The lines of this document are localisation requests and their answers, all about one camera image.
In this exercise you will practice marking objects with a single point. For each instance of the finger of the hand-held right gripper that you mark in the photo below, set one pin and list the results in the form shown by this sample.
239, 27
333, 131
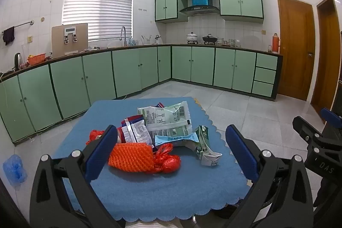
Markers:
307, 129
331, 116

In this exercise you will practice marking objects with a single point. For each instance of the steel kitchen faucet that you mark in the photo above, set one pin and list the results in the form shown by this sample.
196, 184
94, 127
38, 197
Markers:
123, 35

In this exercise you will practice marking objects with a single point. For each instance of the wooden board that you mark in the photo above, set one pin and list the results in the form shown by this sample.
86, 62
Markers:
58, 41

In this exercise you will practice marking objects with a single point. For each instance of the wooden door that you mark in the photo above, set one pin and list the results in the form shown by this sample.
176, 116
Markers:
328, 62
294, 51

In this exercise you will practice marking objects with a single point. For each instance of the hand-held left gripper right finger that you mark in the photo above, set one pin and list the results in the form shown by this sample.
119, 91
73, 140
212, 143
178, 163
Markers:
241, 153

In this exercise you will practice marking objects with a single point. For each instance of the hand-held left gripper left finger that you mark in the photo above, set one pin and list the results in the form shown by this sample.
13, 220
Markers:
101, 153

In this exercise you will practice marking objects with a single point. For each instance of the large white green packet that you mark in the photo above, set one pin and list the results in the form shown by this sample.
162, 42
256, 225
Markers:
165, 115

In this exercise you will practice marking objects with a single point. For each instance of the crumpled green white carton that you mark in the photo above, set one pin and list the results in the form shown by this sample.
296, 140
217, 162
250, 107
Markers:
205, 147

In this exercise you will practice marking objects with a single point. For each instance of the white window blind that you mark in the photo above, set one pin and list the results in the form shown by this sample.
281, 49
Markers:
98, 3

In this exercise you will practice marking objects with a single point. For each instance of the dark cloth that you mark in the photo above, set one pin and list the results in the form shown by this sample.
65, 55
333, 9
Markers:
8, 35

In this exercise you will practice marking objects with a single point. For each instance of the black range hood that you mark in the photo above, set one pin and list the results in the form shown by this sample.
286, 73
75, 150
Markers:
199, 10

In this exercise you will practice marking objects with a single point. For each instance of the utensil holder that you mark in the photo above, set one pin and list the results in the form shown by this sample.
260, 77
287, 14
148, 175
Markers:
146, 41

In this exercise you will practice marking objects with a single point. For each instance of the white printed wrapper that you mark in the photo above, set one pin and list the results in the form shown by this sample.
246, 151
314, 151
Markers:
139, 133

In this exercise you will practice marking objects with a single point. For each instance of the black wok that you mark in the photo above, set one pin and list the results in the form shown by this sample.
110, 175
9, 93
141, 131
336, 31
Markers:
209, 39

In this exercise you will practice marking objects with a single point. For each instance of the light blue wrapper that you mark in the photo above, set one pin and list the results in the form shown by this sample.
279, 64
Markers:
168, 139

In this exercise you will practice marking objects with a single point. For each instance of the steel electric kettle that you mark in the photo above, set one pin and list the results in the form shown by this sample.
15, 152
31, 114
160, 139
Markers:
17, 61

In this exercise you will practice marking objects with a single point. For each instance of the blue plastic bag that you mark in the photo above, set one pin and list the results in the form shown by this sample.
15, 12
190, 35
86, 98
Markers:
14, 170

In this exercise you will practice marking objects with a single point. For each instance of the green base cabinets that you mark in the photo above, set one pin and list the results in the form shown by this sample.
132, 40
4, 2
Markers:
128, 70

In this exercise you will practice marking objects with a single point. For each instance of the orange plastic basket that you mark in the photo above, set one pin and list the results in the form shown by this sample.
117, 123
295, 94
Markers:
36, 59

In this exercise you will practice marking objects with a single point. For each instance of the blue red snack packet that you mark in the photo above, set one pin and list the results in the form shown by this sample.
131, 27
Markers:
132, 121

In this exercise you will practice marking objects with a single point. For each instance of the red plastic bag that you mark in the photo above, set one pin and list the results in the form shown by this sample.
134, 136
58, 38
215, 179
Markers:
167, 162

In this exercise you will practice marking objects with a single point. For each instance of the metal towel rail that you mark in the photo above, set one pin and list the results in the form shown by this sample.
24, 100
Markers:
22, 24

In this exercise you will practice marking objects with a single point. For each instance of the blue scalloped table mat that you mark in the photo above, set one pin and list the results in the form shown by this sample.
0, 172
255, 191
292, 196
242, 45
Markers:
173, 190

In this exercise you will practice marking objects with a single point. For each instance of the white cooking pot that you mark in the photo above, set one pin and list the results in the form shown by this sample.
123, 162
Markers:
192, 37

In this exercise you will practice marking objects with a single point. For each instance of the orange foam fruit net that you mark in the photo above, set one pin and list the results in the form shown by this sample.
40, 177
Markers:
131, 157

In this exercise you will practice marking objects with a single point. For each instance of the red thermos flask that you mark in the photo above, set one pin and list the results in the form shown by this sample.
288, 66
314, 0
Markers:
275, 45

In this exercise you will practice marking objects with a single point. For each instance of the glass jar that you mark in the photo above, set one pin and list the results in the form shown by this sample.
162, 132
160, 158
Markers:
231, 43

